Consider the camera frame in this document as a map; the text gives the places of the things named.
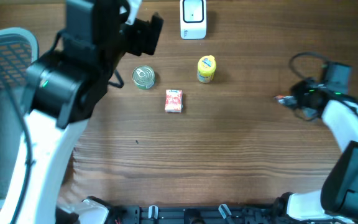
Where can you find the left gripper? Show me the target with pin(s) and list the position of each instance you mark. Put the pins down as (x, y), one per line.
(145, 35)

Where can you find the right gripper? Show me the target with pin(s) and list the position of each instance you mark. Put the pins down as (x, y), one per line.
(296, 87)

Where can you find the black red snack packet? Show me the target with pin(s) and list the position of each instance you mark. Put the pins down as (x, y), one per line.
(287, 101)

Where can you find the green tin can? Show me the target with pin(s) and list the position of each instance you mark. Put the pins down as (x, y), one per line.
(144, 77)

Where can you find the red white tissue pack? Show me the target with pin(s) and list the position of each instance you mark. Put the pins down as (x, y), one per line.
(173, 101)

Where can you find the yellow bottle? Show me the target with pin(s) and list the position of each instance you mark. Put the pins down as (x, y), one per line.
(206, 68)

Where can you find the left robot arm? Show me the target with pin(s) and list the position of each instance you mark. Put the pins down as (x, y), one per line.
(63, 87)

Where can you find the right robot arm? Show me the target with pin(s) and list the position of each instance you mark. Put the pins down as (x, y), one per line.
(328, 100)

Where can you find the white barcode scanner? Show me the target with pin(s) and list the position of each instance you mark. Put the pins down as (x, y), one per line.
(193, 19)

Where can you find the grey plastic shopping basket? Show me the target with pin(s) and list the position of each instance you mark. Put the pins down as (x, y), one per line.
(18, 49)

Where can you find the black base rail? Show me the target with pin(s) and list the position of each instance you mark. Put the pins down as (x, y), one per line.
(197, 214)

